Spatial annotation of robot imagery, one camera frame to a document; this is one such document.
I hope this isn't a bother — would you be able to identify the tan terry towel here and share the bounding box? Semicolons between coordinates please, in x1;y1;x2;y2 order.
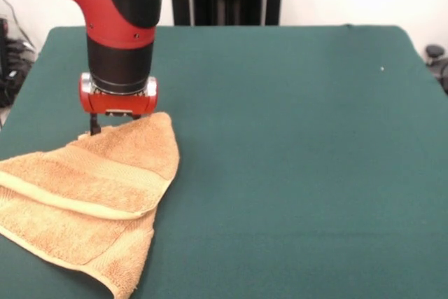
0;111;182;299

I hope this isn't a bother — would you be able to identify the dark green table cloth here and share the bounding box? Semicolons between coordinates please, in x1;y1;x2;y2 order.
0;25;448;299

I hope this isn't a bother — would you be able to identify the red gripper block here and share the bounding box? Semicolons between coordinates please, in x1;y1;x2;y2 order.
78;71;159;136

